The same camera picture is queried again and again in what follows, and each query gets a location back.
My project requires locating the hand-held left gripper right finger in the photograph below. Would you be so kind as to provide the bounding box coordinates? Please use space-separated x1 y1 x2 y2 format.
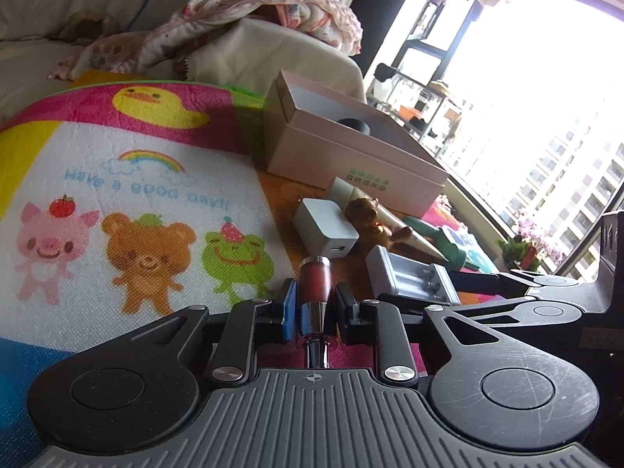
335 284 503 385

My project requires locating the colourful cartoon play mat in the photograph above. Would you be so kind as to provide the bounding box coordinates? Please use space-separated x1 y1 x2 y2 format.
0 71 518 468

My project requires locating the red lipstick tube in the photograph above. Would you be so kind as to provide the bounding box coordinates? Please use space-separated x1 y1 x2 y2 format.
298 256 335 369

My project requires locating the teal plastic tool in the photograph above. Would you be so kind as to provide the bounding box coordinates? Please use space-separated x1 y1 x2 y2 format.
402 215 493 271

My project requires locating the white power adapter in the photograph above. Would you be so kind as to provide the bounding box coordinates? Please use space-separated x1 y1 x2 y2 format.
293 197 359 259

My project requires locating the beige sofa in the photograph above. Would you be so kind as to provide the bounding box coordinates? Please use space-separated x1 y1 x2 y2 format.
0 0 366 128

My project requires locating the brown plush toy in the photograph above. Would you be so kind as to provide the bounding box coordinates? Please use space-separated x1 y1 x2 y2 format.
63 14 118 40

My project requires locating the white battery charger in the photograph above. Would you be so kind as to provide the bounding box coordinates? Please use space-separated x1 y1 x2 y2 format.
365 245 461 305

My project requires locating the metal storage rack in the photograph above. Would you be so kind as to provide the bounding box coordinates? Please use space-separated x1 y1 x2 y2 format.
365 63 464 157

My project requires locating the cream cosmetic tube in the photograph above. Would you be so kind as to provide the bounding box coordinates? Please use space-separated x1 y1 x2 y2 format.
326 177 447 260

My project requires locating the pink printed blanket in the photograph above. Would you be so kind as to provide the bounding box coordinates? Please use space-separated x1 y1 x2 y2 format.
49 0 364 81

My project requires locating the pink flowering potted plant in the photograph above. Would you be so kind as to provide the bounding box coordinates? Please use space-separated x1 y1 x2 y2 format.
497 209 566 274

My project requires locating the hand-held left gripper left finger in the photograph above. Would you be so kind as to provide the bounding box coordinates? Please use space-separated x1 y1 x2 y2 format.
122 279 299 385

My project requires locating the black tape roll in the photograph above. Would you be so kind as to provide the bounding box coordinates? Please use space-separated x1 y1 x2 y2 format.
336 118 370 136

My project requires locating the pink cardboard box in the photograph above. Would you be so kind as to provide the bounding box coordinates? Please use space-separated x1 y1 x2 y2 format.
263 69 449 219

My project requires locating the brown bear figurine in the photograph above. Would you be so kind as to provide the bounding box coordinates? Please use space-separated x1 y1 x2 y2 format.
345 197 410 254

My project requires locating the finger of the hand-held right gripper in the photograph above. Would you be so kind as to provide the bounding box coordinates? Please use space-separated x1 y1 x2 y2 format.
449 270 603 298
378 292 586 328

